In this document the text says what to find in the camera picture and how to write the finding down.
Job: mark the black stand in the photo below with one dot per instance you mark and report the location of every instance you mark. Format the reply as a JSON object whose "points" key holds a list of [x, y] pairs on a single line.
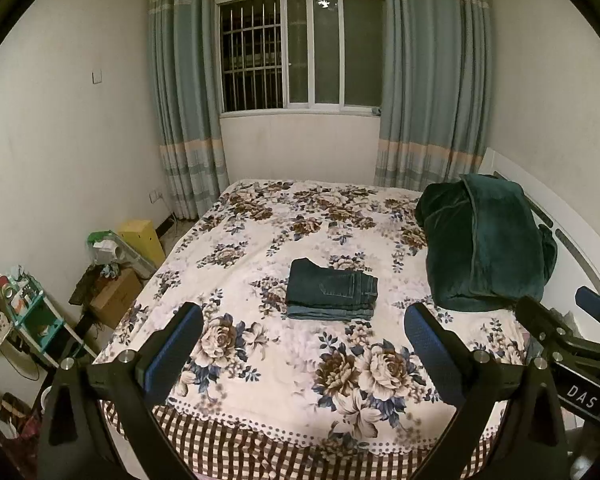
{"points": [[82, 285]]}

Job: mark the white wall socket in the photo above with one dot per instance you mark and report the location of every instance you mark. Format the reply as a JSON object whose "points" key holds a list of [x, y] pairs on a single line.
{"points": [[155, 195]]}

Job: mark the white bed headboard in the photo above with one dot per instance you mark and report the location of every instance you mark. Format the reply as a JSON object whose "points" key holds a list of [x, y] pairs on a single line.
{"points": [[580, 260]]}

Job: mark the green and clear plastic bag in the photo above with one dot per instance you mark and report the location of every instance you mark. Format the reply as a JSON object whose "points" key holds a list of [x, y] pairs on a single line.
{"points": [[105, 250]]}

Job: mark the dark green plush blanket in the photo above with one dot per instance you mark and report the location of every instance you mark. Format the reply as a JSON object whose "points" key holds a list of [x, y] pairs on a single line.
{"points": [[490, 250]]}

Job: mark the yellow box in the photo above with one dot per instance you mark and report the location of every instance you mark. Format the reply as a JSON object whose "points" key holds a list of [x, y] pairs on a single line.
{"points": [[142, 242]]}

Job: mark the brown cardboard box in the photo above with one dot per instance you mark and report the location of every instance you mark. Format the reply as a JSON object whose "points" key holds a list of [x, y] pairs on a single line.
{"points": [[115, 297]]}

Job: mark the dark red patterned bag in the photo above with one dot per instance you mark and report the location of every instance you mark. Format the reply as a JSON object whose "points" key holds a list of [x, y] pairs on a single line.
{"points": [[17, 425]]}

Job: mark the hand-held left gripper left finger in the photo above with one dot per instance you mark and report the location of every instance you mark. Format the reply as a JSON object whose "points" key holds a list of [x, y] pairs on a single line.
{"points": [[172, 355]]}

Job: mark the white cup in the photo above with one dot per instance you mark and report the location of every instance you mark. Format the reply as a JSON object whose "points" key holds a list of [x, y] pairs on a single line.
{"points": [[46, 399]]}

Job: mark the teal storage rack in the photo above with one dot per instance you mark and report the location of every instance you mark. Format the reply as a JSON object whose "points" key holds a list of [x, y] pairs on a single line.
{"points": [[30, 315]]}

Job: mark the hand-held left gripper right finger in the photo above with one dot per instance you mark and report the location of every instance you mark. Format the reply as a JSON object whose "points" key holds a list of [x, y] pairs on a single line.
{"points": [[432, 357]]}

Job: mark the metal window grille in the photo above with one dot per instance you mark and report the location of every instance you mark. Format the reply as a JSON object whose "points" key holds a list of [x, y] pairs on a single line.
{"points": [[252, 55]]}

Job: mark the dark blue jeans pants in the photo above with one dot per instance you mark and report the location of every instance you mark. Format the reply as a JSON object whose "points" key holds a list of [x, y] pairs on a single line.
{"points": [[320, 285]]}

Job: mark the floral checked bed cover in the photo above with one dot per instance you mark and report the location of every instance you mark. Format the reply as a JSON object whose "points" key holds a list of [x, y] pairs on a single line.
{"points": [[280, 220]]}

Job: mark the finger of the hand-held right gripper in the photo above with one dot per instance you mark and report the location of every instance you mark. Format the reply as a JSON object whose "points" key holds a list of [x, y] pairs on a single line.
{"points": [[595, 301], [540, 316]]}

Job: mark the white wall switch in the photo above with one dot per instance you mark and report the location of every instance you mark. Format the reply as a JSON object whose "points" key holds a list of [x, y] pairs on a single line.
{"points": [[97, 77]]}

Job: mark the white framed window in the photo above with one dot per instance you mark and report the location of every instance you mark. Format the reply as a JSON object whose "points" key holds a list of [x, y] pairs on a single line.
{"points": [[330, 50]]}

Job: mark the teal striped curtain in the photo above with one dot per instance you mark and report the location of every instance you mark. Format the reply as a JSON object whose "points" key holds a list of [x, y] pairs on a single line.
{"points": [[430, 85], [187, 85]]}

